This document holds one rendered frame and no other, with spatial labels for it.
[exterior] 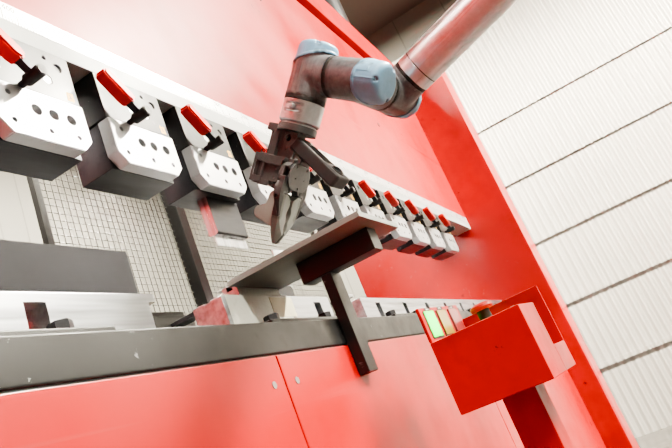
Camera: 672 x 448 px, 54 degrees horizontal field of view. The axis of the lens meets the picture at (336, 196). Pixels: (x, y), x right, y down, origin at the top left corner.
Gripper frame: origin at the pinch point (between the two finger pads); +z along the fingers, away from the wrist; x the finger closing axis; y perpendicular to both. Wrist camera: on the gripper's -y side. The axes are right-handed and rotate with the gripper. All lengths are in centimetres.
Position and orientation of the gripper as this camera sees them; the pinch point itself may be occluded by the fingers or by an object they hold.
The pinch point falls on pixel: (279, 237)
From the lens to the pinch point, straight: 117.2
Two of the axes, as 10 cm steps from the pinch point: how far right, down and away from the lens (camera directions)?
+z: -2.5, 9.7, -0.4
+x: -4.2, -1.4, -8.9
